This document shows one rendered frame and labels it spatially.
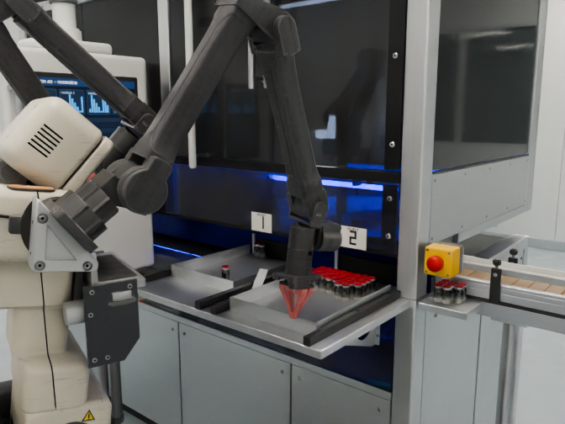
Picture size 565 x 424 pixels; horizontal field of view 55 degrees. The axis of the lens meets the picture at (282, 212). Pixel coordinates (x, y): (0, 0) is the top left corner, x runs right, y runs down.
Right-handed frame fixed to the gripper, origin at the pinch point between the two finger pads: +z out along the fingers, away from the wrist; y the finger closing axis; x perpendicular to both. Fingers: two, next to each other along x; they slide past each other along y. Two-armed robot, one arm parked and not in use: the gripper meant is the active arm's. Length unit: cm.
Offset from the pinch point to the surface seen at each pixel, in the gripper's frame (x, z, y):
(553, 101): 66, -143, 478
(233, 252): 54, -5, 35
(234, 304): 18.3, 1.5, 0.5
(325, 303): 4.6, 0.2, 19.4
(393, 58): -4, -63, 25
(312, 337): -7.8, 2.7, -3.1
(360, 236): 4.6, -16.9, 33.0
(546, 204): 66, -42, 496
